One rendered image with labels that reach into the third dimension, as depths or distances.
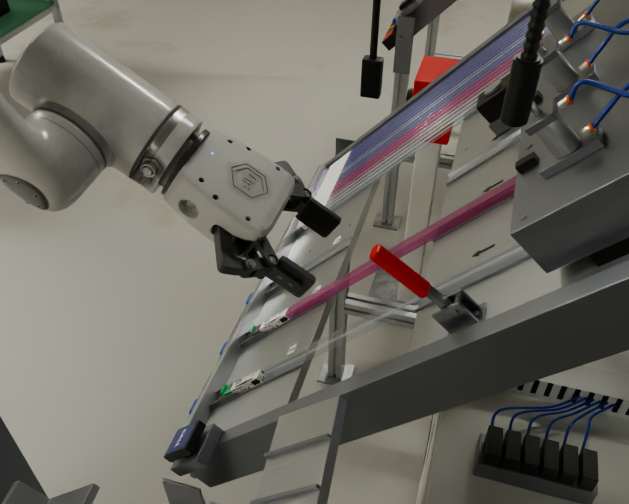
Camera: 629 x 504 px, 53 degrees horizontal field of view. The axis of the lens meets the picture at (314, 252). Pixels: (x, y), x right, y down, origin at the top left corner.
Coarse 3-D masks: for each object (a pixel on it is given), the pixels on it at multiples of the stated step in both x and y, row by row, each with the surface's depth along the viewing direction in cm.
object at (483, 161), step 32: (576, 0) 89; (480, 128) 83; (512, 128) 75; (480, 160) 76; (512, 160) 70; (448, 192) 77; (480, 192) 70; (480, 224) 65; (448, 256) 66; (480, 256) 61; (480, 288) 57; (512, 288) 53; (544, 288) 50; (416, 320) 62
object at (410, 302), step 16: (496, 256) 56; (512, 256) 55; (464, 272) 59; (480, 272) 58; (448, 288) 60; (400, 304) 64; (416, 304) 63; (368, 320) 67; (384, 320) 65; (336, 336) 70; (352, 336) 69; (304, 352) 73; (320, 352) 72; (272, 368) 77; (288, 368) 76
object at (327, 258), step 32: (352, 224) 95; (288, 256) 109; (320, 256) 96; (320, 288) 87; (288, 320) 87; (320, 320) 80; (256, 352) 89; (288, 352) 80; (288, 384) 74; (224, 416) 81; (256, 416) 74
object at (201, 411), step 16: (320, 176) 125; (288, 224) 114; (288, 240) 111; (256, 288) 102; (256, 304) 100; (240, 320) 97; (256, 320) 98; (240, 336) 95; (224, 352) 92; (240, 352) 93; (224, 368) 90; (208, 384) 88; (224, 384) 89; (208, 400) 86; (192, 416) 84; (208, 416) 85
